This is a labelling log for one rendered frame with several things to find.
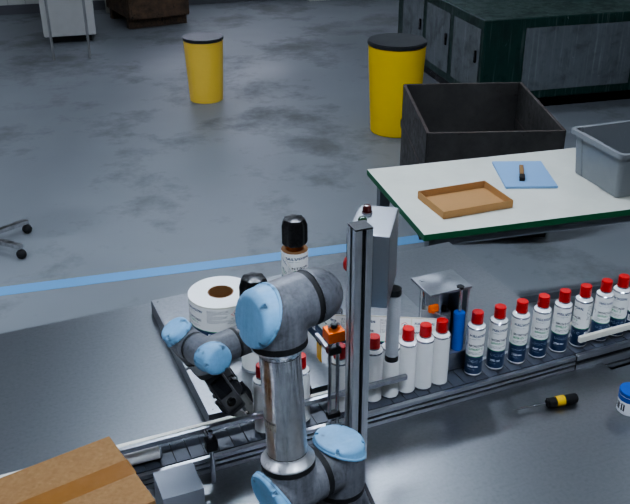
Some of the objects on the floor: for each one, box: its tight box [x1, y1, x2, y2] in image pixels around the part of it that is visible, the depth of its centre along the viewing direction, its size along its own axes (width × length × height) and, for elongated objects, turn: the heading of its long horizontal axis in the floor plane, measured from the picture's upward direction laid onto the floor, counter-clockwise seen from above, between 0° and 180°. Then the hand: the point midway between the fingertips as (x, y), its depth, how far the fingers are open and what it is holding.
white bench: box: [367, 148, 630, 303], centre depth 420 cm, size 190×75×80 cm, turn 105°
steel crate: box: [400, 82, 566, 240], centre depth 544 cm, size 86×105×72 cm
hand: (250, 416), depth 223 cm, fingers closed, pressing on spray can
